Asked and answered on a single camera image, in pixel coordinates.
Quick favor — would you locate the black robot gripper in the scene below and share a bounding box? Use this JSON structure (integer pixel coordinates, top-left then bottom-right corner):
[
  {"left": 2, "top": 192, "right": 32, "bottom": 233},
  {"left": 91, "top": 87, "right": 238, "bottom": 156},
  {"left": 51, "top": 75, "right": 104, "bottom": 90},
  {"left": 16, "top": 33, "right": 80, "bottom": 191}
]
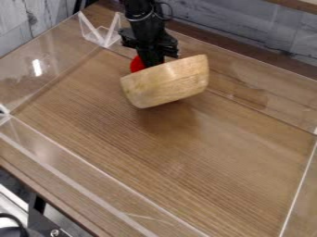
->
[{"left": 119, "top": 18, "right": 178, "bottom": 69}]

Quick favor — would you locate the red fruit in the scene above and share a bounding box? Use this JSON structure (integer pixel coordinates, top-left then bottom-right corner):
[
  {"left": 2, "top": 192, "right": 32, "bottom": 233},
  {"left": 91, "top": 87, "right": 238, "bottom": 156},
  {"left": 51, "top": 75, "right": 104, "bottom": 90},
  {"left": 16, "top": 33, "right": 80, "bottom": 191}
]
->
[{"left": 130, "top": 56, "right": 146, "bottom": 72}]

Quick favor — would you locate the wooden bowl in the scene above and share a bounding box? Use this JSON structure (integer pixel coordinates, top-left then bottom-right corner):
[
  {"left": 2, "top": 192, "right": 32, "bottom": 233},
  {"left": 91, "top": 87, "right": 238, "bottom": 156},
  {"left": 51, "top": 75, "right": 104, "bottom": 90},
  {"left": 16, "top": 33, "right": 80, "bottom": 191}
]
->
[{"left": 120, "top": 55, "right": 208, "bottom": 108}]

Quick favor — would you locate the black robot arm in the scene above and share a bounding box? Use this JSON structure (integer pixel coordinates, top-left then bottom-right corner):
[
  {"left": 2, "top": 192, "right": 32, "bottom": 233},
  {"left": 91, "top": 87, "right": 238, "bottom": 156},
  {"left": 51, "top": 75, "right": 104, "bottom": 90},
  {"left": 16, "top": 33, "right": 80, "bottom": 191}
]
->
[{"left": 119, "top": 0, "right": 178, "bottom": 68}]

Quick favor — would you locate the clear acrylic corner bracket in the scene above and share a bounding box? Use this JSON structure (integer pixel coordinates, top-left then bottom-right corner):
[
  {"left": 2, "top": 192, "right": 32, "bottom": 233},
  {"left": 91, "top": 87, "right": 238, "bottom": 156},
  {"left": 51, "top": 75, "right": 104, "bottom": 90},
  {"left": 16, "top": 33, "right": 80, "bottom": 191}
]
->
[{"left": 77, "top": 12, "right": 121, "bottom": 48}]

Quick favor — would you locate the black metal table frame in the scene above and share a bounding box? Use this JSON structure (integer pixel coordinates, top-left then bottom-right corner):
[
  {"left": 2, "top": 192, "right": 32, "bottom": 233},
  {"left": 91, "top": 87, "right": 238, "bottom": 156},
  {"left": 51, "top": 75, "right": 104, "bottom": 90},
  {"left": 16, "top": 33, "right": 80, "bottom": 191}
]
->
[{"left": 27, "top": 193, "right": 80, "bottom": 237}]

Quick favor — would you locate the black cable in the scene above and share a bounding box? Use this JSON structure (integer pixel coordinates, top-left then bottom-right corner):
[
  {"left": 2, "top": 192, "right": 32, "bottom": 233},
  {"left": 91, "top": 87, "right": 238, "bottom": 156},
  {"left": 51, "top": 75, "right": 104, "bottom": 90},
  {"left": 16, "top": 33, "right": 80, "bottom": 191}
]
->
[{"left": 0, "top": 213, "right": 27, "bottom": 237}]

